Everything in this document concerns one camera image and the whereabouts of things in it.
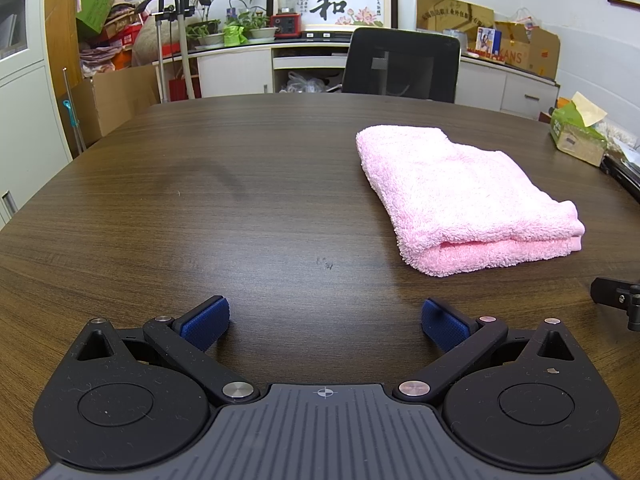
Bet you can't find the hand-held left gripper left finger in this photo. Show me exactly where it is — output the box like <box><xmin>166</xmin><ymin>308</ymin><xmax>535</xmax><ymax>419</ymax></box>
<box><xmin>75</xmin><ymin>295</ymin><xmax>258</xmax><ymax>406</ymax></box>

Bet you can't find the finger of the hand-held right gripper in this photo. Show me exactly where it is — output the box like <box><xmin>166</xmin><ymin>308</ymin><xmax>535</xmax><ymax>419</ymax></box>
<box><xmin>590</xmin><ymin>276</ymin><xmax>640</xmax><ymax>332</ymax></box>

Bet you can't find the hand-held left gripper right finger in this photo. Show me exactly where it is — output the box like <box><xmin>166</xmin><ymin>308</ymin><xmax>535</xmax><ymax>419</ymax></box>
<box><xmin>392</xmin><ymin>297</ymin><xmax>578</xmax><ymax>405</ymax></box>

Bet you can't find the pink towel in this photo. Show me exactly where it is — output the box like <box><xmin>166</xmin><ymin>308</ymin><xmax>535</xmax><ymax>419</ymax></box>
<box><xmin>356</xmin><ymin>125</ymin><xmax>586</xmax><ymax>278</ymax></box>

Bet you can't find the black laptop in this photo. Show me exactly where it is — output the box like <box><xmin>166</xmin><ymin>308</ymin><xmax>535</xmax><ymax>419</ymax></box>
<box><xmin>600</xmin><ymin>155</ymin><xmax>640</xmax><ymax>196</ymax></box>

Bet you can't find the green tissue box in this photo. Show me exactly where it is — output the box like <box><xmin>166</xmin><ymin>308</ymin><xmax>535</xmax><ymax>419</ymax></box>
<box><xmin>549</xmin><ymin>91</ymin><xmax>610</xmax><ymax>167</ymax></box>

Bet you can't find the large brown cardboard box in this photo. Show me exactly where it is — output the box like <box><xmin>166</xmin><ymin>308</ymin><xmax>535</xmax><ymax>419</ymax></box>
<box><xmin>70</xmin><ymin>64</ymin><xmax>161</xmax><ymax>148</ymax></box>

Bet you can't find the open cardboard box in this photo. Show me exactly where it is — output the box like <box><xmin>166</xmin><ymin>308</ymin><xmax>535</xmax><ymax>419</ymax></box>
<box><xmin>494</xmin><ymin>20</ymin><xmax>561</xmax><ymax>78</ymax></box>

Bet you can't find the white counter cabinet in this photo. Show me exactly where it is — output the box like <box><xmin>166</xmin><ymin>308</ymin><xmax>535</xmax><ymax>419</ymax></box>
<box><xmin>152</xmin><ymin>37</ymin><xmax>561</xmax><ymax>116</ymax></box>

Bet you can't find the clear plastic bag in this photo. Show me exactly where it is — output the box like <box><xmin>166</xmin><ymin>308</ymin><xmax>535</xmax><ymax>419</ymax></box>
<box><xmin>279</xmin><ymin>71</ymin><xmax>341</xmax><ymax>95</ymax></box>

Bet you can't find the black mesh office chair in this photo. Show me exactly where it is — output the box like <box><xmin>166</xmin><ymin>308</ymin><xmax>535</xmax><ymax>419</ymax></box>
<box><xmin>341</xmin><ymin>27</ymin><xmax>462</xmax><ymax>105</ymax></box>

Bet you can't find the white metal cabinet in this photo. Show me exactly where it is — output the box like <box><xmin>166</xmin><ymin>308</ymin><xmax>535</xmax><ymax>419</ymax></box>
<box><xmin>0</xmin><ymin>0</ymin><xmax>73</xmax><ymax>226</ymax></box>

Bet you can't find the blue printed box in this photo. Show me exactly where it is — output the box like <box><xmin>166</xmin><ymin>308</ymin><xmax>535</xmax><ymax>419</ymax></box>
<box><xmin>475</xmin><ymin>26</ymin><xmax>502</xmax><ymax>56</ymax></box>

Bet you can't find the potted plant in bowl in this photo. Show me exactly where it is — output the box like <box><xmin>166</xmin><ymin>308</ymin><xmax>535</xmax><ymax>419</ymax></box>
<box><xmin>186</xmin><ymin>20</ymin><xmax>226</xmax><ymax>50</ymax></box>
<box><xmin>227</xmin><ymin>7</ymin><xmax>278</xmax><ymax>42</ymax></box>

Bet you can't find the pile of boxes and bags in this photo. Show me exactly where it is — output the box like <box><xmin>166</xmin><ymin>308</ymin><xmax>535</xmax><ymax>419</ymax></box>
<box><xmin>77</xmin><ymin>0</ymin><xmax>161</xmax><ymax>78</ymax></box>

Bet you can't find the green plastic bag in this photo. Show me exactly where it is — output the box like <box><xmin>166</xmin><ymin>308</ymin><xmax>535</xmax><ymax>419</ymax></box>
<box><xmin>222</xmin><ymin>25</ymin><xmax>249</xmax><ymax>48</ymax></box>

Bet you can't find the white plastic bag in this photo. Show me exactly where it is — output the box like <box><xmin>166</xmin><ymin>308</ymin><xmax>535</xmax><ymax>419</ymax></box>
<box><xmin>510</xmin><ymin>7</ymin><xmax>543</xmax><ymax>28</ymax></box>

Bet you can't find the blender with red base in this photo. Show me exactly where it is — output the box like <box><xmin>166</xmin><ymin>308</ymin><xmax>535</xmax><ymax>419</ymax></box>
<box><xmin>270</xmin><ymin>0</ymin><xmax>302</xmax><ymax>38</ymax></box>

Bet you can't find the gold plaque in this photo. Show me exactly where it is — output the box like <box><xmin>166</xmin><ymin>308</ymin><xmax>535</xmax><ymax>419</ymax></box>
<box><xmin>416</xmin><ymin>0</ymin><xmax>496</xmax><ymax>33</ymax></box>

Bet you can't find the framed calligraphy picture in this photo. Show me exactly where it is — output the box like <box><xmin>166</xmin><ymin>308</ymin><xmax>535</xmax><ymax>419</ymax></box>
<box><xmin>266</xmin><ymin>0</ymin><xmax>399</xmax><ymax>31</ymax></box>

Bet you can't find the green cardboard box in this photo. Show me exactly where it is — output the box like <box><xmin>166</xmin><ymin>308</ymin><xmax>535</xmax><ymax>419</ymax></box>
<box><xmin>75</xmin><ymin>0</ymin><xmax>116</xmax><ymax>38</ymax></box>

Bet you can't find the mop handle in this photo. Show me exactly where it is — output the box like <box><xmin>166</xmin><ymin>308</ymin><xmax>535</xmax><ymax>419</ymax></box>
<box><xmin>61</xmin><ymin>67</ymin><xmax>87</xmax><ymax>158</ymax></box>

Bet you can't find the wooden wall shelf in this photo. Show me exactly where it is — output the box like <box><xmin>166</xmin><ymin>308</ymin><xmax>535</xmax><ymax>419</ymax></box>
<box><xmin>45</xmin><ymin>0</ymin><xmax>143</xmax><ymax>156</ymax></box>

